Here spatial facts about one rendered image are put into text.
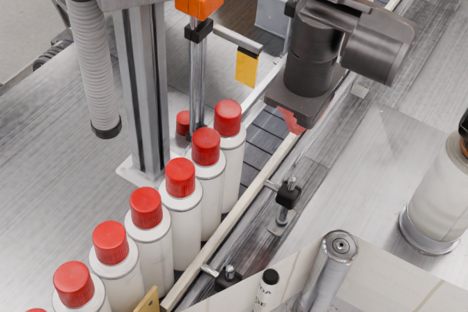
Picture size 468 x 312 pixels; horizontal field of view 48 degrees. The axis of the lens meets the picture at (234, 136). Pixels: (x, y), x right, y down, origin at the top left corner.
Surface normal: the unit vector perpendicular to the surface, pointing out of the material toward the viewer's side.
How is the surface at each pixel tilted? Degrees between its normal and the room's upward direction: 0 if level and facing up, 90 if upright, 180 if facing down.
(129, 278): 90
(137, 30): 90
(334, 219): 0
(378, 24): 63
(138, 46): 90
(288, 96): 1
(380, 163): 0
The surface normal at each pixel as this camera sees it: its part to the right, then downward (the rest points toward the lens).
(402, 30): -0.43, 0.27
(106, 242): 0.07, -0.66
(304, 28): -0.65, 0.57
